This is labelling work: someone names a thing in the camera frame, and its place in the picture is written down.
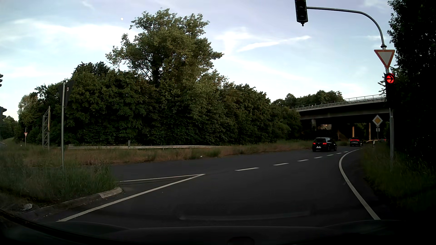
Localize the wood of tall trees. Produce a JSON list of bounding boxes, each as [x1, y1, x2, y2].
[[15, 8, 303, 147]]

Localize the dark asphalt road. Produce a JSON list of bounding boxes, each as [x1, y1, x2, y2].
[[32, 146, 392, 229]]

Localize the trees behind bridge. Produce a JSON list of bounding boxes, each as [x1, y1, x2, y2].
[[272, 90, 345, 109]]

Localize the black car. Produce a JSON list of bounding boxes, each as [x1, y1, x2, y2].
[[312, 137, 338, 152]]

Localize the car's own bonnet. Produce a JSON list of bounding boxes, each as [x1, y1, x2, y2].
[[0, 209, 436, 245]]

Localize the concrete road bridge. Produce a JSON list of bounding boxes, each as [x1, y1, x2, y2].
[[291, 94, 390, 141]]

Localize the road markings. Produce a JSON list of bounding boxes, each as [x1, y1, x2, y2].
[[56, 148, 381, 222]]

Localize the traffic light on grey pole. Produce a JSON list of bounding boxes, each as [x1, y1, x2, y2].
[[57, 80, 75, 169]]

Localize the grass verge with kerb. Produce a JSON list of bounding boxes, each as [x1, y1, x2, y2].
[[0, 138, 349, 211]]

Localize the priority road sign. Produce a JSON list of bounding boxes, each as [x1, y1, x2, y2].
[[372, 114, 383, 141]]

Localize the traffic light with give-way sign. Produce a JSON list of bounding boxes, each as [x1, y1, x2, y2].
[[295, 0, 396, 160]]

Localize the grass verge under trees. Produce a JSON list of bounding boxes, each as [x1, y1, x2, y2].
[[360, 141, 436, 213]]

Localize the dark trees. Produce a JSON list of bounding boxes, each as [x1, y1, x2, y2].
[[378, 0, 436, 160]]

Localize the metal guard rail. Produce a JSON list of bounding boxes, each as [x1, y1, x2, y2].
[[67, 145, 229, 150]]

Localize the lattice sign frame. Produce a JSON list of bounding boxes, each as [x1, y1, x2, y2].
[[42, 106, 51, 151]]

